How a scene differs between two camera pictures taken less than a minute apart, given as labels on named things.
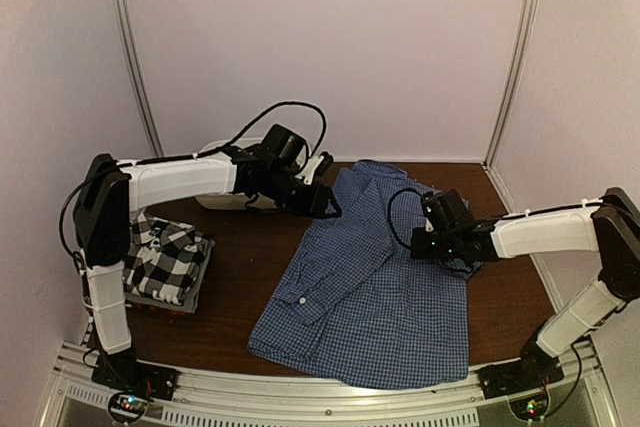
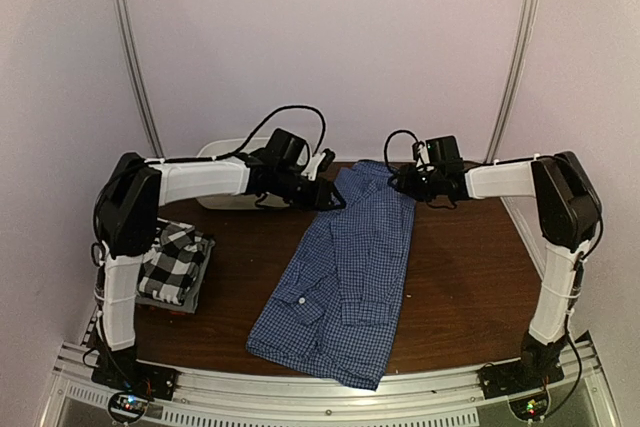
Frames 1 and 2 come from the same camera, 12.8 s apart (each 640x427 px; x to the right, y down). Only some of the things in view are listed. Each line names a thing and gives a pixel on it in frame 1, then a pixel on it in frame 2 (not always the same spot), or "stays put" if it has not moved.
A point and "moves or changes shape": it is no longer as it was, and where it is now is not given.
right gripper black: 420,251 to 405,184
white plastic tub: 238,201 stays put
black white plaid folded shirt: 164,257 stays put
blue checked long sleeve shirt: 354,307 moves or changes shape
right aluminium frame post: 529,4 stays put
